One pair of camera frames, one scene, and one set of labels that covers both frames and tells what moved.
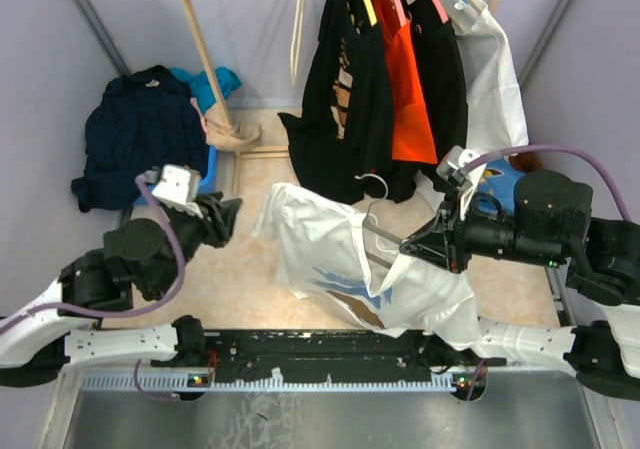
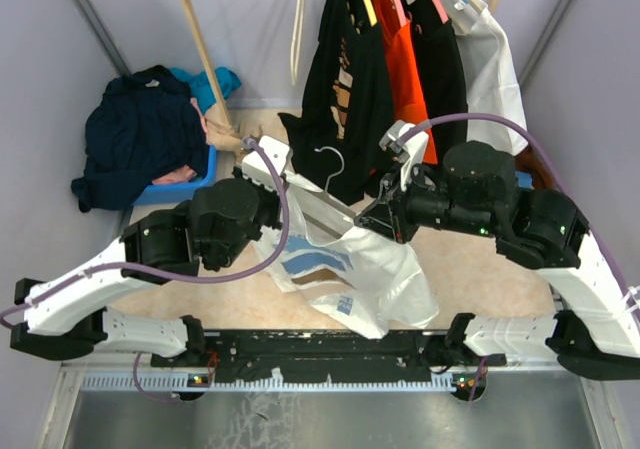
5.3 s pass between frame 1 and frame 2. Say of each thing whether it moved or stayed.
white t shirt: moved
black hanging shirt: stayed
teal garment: stayed
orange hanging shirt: stayed
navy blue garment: stayed
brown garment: stayed
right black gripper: moved
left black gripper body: moved
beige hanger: stayed
